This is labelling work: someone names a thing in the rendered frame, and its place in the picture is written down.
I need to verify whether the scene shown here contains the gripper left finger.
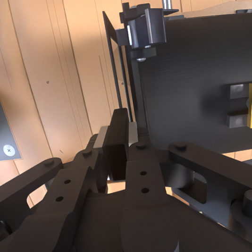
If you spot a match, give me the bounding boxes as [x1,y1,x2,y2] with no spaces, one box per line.
[0,126,109,233]

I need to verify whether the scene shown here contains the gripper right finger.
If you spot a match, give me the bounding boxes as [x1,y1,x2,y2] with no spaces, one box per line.
[124,121,252,209]

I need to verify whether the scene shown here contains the dark colour frame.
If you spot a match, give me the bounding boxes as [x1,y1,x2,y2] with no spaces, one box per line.
[102,10,136,182]

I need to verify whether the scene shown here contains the black spotlight body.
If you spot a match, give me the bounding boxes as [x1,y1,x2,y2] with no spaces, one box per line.
[120,1,252,156]

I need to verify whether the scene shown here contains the dark clip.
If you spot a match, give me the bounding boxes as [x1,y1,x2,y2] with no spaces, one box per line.
[116,8,167,50]

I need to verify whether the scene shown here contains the white screw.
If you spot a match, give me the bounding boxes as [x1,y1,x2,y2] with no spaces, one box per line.
[3,144,16,157]

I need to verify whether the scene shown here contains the grey plate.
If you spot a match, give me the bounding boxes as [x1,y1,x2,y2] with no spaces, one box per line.
[0,101,22,161]

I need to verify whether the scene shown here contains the dark clamp bracket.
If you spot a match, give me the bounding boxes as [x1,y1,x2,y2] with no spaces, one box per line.
[226,83,251,129]

